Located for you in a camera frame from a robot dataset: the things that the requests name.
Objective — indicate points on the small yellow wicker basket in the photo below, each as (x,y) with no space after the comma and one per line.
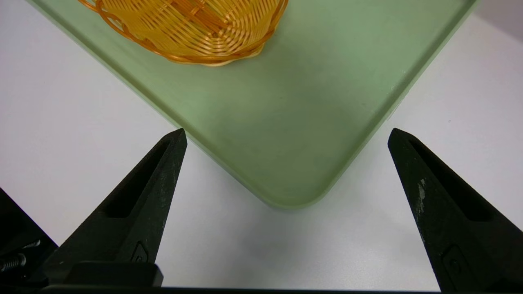
(196,28)

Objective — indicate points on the black robot chassis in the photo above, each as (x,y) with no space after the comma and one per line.
(20,228)

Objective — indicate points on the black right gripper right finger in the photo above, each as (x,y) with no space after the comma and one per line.
(453,228)

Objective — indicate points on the light green plastic tray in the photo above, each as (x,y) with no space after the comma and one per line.
(294,122)

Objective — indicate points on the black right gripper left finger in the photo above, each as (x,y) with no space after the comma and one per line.
(122,228)

